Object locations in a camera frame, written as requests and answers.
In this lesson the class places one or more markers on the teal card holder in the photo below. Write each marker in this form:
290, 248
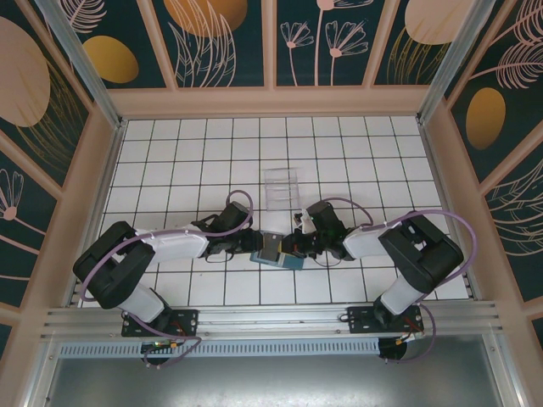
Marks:
292, 263

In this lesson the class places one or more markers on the grey VIP card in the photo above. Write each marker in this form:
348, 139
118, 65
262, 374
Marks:
270, 250

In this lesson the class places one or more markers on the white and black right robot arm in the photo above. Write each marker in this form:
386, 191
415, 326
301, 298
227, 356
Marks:
365, 243

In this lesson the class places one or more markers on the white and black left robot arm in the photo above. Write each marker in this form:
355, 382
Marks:
178, 246

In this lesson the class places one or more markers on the grey metal sheet panel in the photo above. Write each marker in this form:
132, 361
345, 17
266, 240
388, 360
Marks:
275, 381

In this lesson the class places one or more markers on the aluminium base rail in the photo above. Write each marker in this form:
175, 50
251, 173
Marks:
271, 320

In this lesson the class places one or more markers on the aluminium table edge rail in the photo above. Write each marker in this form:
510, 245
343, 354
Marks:
111, 161
441, 191

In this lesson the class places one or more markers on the aluminium frame post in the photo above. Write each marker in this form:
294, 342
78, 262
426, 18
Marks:
451, 63
83, 63

